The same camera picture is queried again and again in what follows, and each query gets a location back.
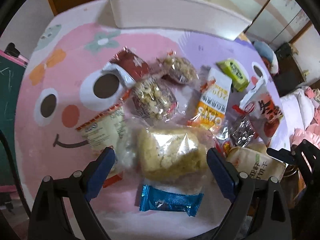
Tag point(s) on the red white snack bag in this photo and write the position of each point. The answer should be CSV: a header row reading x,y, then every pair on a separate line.
x,y
264,115

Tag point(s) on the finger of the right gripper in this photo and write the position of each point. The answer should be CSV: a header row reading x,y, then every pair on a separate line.
x,y
282,155
306,156

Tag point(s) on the blue plush cushion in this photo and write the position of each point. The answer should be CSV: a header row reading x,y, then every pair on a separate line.
x,y
268,56

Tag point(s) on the pink cartoon table mat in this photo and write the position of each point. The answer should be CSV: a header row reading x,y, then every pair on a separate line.
x,y
57,96

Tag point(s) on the clear nut cluster pack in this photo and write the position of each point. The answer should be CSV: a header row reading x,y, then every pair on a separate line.
x,y
154,99
178,68

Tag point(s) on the white plastic storage bin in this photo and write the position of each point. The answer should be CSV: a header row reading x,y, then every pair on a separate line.
x,y
215,17

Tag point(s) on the blue foil snack packet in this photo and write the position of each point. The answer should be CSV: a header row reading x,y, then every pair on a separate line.
x,y
159,200

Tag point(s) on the green chalkboard pink frame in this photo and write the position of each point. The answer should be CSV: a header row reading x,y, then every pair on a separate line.
x,y
12,71

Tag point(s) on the orange white oats packet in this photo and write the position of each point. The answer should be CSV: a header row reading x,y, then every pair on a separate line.
x,y
211,108

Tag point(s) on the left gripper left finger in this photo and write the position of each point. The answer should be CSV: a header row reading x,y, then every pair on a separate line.
x,y
49,218

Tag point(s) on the dark red foil snack packet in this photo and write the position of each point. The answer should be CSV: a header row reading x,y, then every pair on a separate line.
x,y
127,67

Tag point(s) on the large clear rice cracker pack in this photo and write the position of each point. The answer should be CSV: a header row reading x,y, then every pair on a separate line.
x,y
174,158

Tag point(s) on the cream cracker packet red edge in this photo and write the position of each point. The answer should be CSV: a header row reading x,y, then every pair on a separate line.
x,y
107,129

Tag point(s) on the green wrapped candy packet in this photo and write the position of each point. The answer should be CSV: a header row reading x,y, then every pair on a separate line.
x,y
232,69

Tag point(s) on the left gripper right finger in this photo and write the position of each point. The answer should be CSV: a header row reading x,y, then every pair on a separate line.
x,y
263,199

